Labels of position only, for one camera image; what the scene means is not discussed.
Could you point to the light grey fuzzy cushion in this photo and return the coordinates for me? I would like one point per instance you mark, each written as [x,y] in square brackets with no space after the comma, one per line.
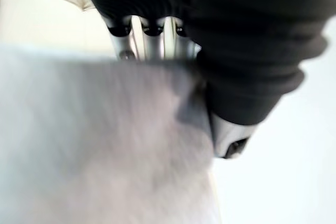
[92,140]

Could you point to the cream tufted sofa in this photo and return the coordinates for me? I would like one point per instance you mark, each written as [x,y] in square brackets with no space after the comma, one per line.
[39,16]

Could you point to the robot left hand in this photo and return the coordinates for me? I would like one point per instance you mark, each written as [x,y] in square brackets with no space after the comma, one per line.
[236,37]

